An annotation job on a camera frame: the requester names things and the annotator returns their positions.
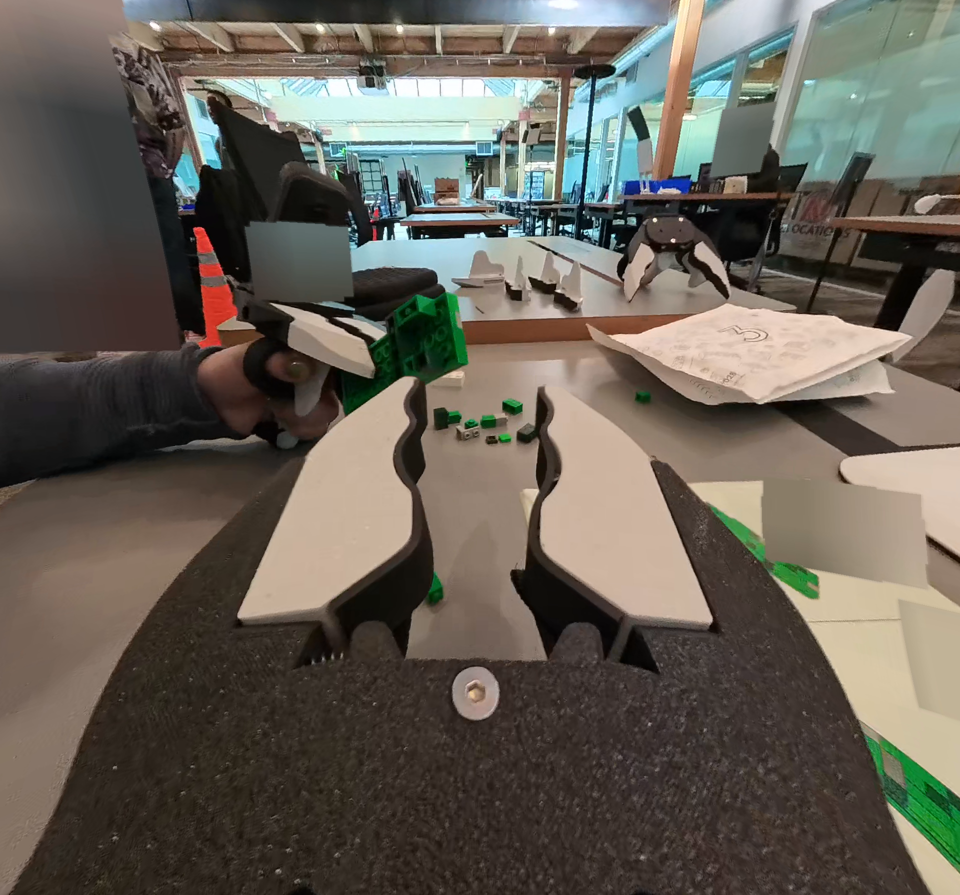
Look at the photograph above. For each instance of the white paper sheets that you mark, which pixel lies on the white paper sheets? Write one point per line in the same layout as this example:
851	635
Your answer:
847	383

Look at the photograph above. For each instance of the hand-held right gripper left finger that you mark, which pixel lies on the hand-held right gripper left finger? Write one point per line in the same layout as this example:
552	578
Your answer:
337	520

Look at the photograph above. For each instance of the wooden post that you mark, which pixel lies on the wooden post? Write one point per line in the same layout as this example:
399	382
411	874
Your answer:
679	85

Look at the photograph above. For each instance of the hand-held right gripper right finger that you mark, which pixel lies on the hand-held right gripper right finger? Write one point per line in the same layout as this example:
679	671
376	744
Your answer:
622	520

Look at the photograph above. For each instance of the cardboard box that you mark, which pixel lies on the cardboard box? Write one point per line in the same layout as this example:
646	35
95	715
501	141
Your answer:
450	188

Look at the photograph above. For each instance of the black and white spare gripper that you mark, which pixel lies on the black and white spare gripper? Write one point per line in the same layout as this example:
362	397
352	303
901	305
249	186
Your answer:
667	235

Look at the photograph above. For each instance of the black monitor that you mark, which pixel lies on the black monitor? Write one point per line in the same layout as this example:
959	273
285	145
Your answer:
255	152

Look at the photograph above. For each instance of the scattered small loose bricks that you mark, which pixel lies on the scattered small loose bricks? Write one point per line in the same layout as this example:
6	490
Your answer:
480	422

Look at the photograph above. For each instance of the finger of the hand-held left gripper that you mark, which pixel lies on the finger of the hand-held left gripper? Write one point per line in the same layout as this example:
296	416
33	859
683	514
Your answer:
326	344
371	328

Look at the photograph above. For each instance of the tiny green stud brick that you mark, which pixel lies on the tiny green stud brick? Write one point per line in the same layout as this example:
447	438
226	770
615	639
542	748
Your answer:
434	589

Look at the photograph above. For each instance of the orange traffic cone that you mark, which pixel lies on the orange traffic cone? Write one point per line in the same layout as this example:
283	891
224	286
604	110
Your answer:
214	295

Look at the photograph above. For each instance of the white brick plate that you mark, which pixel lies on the white brick plate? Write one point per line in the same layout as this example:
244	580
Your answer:
450	379

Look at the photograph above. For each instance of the ceiling projector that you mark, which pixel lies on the ceiling projector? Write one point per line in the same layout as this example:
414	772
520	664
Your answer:
373	76

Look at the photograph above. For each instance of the person's left forearm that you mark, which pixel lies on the person's left forearm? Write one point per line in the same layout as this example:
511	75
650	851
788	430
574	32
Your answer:
97	407

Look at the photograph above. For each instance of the grey desk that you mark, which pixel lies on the grey desk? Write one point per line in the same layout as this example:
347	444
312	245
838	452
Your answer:
150	535

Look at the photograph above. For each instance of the loose white finger plate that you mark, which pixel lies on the loose white finger plate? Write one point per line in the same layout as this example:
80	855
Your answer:
547	276
480	272
571	287
519	284

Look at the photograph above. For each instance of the green toy brick assembly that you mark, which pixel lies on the green toy brick assembly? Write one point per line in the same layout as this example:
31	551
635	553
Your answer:
420	340

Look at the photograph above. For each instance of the light adjacent table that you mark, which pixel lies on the light adjacent table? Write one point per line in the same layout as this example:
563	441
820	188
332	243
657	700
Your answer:
420	254

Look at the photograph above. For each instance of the building instruction booklet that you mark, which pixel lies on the building instruction booklet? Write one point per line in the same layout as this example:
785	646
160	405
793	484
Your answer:
847	655

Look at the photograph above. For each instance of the person's left hand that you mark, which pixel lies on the person's left hand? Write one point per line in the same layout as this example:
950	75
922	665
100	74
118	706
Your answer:
225	385

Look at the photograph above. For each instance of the blue bin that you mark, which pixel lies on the blue bin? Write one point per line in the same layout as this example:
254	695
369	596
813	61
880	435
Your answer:
667	185

